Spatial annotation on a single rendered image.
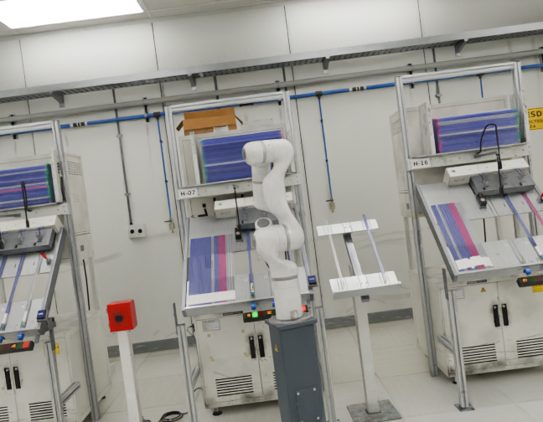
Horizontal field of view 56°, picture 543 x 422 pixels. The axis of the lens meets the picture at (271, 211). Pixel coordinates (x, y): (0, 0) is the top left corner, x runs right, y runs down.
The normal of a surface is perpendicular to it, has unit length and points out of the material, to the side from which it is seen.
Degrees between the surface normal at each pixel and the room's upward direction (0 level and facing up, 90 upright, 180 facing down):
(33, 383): 90
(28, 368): 90
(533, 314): 90
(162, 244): 90
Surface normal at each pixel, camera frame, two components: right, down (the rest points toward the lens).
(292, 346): 0.33, -0.02
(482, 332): 0.00, 0.02
